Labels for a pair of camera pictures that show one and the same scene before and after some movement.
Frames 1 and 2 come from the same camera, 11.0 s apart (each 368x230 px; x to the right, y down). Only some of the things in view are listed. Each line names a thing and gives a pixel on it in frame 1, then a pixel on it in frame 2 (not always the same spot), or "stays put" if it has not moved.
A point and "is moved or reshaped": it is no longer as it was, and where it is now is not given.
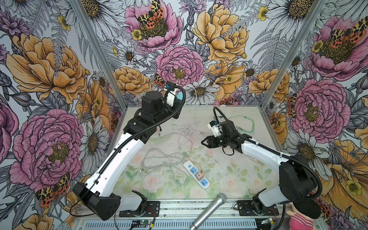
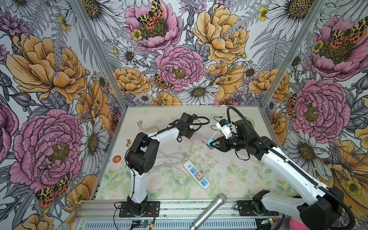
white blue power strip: (192, 170) stays put
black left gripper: (176, 114) to (189, 135)
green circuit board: (143, 222) stays put
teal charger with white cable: (179, 95) is moved or reshaped
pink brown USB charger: (200, 176) stays put
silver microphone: (221, 199) stays put
